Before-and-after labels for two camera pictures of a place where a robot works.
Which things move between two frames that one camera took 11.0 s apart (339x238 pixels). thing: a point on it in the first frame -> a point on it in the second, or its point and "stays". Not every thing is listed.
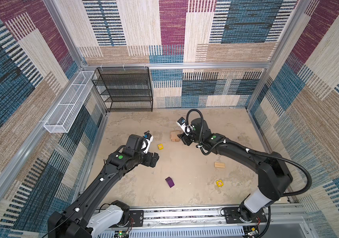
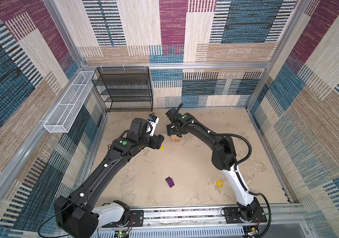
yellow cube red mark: [219, 183] stays
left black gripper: [147, 161] -> [156, 141]
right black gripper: [185, 138] -> [170, 131]
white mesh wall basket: [61, 118] stays
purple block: [169, 181] stays
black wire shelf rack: [125, 89] stays
